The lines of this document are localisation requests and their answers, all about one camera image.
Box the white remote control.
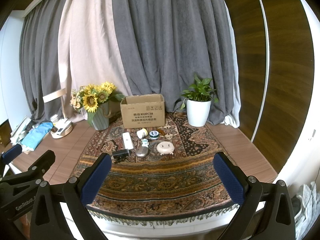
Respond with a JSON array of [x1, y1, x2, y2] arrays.
[[123, 132, 134, 150]]

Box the silver computer mouse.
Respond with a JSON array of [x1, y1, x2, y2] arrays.
[[136, 146, 149, 158]]

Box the small astronaut figurine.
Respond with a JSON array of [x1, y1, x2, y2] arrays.
[[141, 139, 149, 147]]

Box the white round creature toy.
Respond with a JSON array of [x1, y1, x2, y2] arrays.
[[157, 141, 175, 155]]

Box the round blue tin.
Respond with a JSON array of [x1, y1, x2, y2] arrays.
[[149, 130, 160, 140]]

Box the blue cloth bag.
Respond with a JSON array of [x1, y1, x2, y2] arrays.
[[21, 122, 53, 151]]

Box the green ribbed vase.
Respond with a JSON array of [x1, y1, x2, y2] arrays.
[[87, 102, 111, 131]]

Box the patterned oriental rug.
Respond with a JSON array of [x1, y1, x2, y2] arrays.
[[87, 113, 237, 224]]

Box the white plant pot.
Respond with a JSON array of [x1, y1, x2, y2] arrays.
[[187, 100, 211, 127]]

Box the sunflower bouquet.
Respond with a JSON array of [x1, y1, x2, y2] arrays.
[[69, 81, 124, 113]]

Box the brown wooden comb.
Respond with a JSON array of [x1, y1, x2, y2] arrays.
[[157, 128, 167, 136]]

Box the brown cardboard box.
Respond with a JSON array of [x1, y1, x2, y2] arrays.
[[120, 94, 165, 128]]

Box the green potted plant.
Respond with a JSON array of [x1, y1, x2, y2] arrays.
[[180, 74, 219, 110]]

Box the beige curtain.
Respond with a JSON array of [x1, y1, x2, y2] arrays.
[[57, 0, 132, 122]]

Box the grey curtain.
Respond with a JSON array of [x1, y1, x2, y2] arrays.
[[20, 0, 241, 127]]

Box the white floor lamp pole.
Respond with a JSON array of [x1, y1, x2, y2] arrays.
[[250, 0, 271, 143]]

